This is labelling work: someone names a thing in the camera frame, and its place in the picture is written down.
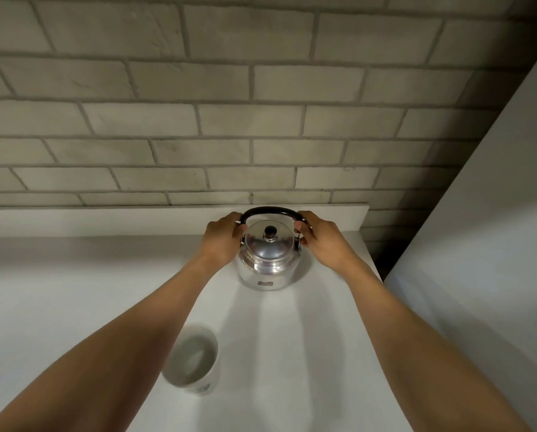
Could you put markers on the person's right hand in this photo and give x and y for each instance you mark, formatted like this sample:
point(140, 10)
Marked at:
point(324, 240)

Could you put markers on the person's left hand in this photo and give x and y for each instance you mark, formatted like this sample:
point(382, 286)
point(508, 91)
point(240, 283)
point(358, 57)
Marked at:
point(219, 240)

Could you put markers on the person's left thumb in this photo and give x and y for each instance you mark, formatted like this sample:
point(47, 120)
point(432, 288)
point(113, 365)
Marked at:
point(242, 229)

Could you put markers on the person's right thumb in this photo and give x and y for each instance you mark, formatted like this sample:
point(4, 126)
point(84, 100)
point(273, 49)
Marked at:
point(300, 228)

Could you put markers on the person's right forearm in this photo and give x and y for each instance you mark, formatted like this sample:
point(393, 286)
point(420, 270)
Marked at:
point(426, 355)

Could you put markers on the person's left forearm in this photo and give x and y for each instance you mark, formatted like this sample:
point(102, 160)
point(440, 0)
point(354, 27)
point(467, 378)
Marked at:
point(110, 346)

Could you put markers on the white cup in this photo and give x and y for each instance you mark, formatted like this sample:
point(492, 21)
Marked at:
point(191, 360)

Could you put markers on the white cabinet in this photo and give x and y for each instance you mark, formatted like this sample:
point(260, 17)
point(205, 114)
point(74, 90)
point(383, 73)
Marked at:
point(484, 247)

